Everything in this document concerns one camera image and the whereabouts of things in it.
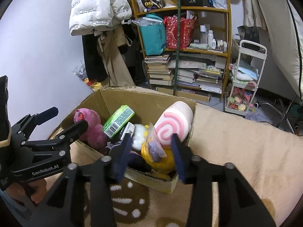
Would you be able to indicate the white trolley cart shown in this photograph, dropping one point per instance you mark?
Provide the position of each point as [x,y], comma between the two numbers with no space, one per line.
[243,80]

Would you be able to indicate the yellow wooden bookshelf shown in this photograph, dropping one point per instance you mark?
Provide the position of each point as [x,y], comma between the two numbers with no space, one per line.
[227,28]

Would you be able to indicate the pink plush bear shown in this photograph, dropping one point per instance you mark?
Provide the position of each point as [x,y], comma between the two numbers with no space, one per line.
[92,127]

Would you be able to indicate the person's left forearm black sleeve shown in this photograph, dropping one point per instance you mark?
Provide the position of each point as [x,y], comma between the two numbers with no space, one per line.
[3,111]

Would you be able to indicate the small doll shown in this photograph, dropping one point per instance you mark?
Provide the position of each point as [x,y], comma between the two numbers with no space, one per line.
[155,146]

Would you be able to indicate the clear bag with plush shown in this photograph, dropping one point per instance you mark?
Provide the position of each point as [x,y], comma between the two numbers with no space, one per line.
[81,72]

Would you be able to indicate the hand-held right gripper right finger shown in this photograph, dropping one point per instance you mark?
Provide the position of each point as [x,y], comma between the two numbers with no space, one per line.
[178,160]

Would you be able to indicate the white puffer jacket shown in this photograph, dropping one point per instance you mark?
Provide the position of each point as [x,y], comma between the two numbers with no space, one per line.
[94,7]

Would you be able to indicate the person's left hand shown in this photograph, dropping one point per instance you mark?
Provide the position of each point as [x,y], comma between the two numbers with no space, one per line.
[30,189]

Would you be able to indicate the black coat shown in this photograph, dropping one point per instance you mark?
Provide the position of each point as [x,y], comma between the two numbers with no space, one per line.
[93,59]

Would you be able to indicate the stack of books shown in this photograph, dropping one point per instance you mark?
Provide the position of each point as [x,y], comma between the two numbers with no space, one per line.
[189,72]

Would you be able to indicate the green tissue pack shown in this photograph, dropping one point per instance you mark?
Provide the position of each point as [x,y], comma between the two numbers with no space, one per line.
[117,121]

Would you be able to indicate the pale-haired blindfolded plush doll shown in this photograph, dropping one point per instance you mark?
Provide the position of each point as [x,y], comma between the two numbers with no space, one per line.
[139,164]

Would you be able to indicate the teal bag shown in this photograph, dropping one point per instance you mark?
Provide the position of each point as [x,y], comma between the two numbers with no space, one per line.
[152,35]

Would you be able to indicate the printed cardboard box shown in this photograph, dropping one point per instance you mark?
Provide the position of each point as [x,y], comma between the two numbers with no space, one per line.
[142,99]

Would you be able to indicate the yellow plush toy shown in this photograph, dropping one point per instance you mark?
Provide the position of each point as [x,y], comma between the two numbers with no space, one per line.
[163,166]

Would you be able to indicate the beige garment cover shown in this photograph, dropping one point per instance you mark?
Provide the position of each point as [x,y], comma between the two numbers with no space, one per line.
[277,28]

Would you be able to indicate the beige flower rug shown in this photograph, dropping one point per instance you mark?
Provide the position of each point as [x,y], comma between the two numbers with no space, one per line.
[236,151]

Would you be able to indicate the metal chair base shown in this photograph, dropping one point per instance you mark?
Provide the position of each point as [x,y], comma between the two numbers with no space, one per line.
[281,113]

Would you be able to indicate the pink swiss roll plush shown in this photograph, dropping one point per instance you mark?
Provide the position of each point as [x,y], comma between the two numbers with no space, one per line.
[174,120]

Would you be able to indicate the red patterned bag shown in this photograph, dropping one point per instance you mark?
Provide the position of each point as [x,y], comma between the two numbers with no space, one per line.
[180,34]

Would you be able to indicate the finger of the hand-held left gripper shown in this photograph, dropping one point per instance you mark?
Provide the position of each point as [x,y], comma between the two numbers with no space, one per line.
[46,114]
[75,127]

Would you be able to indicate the beige coat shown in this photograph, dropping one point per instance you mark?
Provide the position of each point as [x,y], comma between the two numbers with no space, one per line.
[116,61]

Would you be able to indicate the group of white bottles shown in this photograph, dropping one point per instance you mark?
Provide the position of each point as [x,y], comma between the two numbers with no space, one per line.
[211,40]

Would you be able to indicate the green pole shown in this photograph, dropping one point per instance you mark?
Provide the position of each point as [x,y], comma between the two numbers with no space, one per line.
[177,52]

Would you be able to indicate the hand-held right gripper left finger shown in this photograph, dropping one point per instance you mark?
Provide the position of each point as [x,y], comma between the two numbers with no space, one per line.
[120,160]

